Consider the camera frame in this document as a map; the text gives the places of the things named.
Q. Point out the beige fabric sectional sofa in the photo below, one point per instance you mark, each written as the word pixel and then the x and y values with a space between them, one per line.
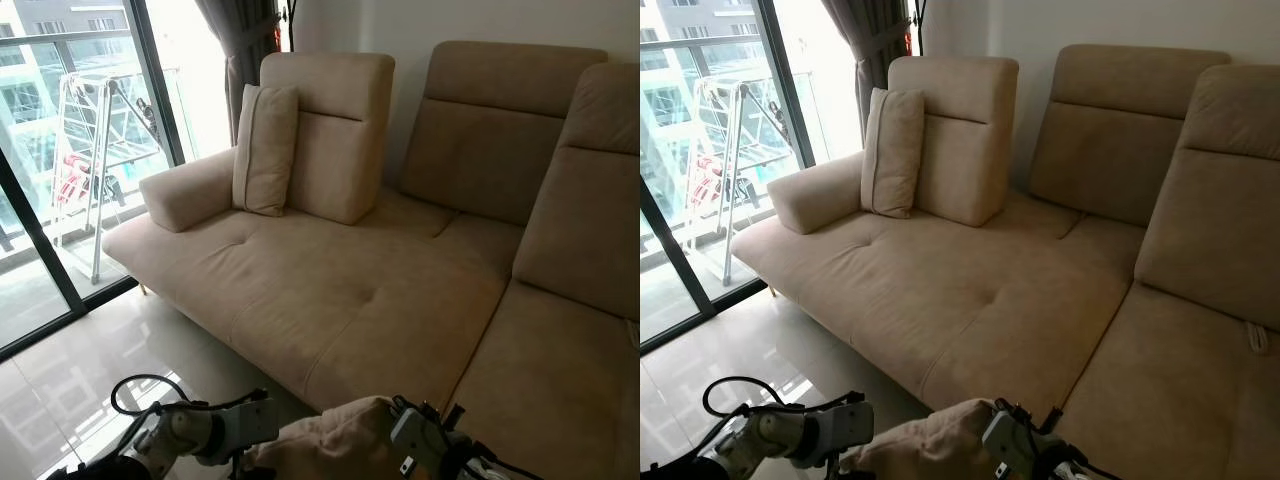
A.
pixel 960 300
pixel 350 290

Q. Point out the beige upright sofa pillow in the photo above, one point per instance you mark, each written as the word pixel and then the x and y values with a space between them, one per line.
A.
pixel 265 150
pixel 893 152

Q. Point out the white folding drying rack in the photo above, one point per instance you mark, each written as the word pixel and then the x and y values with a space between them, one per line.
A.
pixel 100 150
pixel 730 160

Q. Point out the grey brown curtain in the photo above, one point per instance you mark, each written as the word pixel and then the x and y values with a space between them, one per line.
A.
pixel 870 50
pixel 245 50

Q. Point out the grey balcony railing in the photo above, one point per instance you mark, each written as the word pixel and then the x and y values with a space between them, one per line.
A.
pixel 700 42
pixel 60 37

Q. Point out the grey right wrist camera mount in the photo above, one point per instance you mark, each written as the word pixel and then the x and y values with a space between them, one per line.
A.
pixel 418 440
pixel 1008 440

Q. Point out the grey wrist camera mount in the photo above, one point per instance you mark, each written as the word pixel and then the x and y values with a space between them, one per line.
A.
pixel 418 440
pixel 245 425
pixel 1008 440
pixel 840 425

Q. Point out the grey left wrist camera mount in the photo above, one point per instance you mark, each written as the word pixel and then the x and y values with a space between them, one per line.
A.
pixel 245 425
pixel 840 425

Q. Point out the black sliding door frame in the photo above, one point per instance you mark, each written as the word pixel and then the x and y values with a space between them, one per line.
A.
pixel 790 90
pixel 160 90

